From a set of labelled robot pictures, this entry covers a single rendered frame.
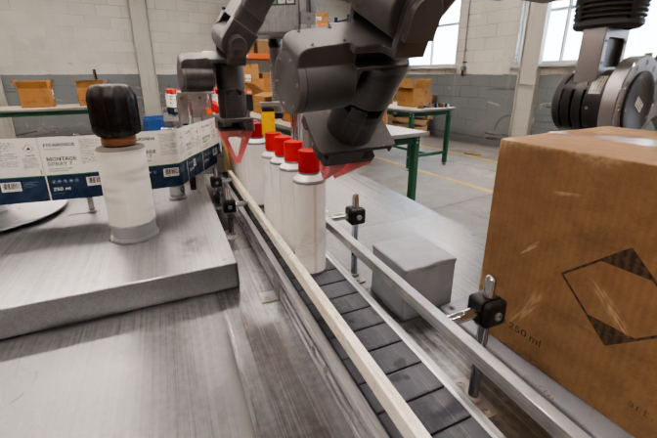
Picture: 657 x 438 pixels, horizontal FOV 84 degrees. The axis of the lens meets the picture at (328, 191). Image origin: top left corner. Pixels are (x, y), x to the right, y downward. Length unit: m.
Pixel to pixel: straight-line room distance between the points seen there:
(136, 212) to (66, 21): 7.67
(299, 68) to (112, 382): 0.44
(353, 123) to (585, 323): 0.33
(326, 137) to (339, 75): 0.10
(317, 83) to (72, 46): 8.07
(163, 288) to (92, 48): 7.78
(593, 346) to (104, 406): 0.55
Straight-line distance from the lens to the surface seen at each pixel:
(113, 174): 0.77
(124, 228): 0.80
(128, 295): 0.68
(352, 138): 0.42
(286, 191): 0.63
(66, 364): 0.63
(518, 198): 0.49
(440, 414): 0.43
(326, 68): 0.33
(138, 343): 0.62
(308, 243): 0.58
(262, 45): 8.17
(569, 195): 0.46
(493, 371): 0.36
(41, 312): 0.70
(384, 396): 0.39
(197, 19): 8.62
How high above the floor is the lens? 1.19
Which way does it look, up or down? 18 degrees down
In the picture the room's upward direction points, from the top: straight up
